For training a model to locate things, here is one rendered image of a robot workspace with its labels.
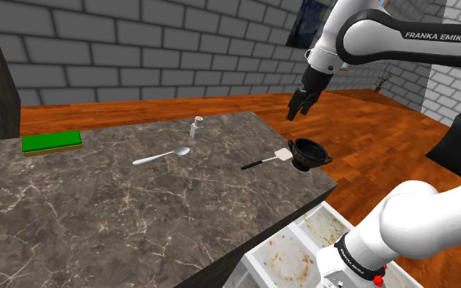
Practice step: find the white salt shaker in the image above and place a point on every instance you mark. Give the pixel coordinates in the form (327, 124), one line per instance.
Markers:
(197, 128)

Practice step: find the silver spoon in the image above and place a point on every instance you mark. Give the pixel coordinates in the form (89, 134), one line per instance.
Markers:
(162, 156)

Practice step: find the green and yellow sponge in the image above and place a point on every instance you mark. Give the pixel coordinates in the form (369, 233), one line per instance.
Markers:
(51, 141)

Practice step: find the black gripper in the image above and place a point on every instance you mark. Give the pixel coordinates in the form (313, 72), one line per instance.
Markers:
(314, 81)

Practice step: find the dark blue wall picture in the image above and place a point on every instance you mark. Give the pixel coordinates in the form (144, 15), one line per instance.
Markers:
(304, 26)

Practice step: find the bare-branched potted plant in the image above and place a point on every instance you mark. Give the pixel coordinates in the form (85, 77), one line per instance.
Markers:
(382, 79)

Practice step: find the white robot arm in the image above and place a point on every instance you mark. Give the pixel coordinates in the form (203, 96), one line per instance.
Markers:
(421, 223)

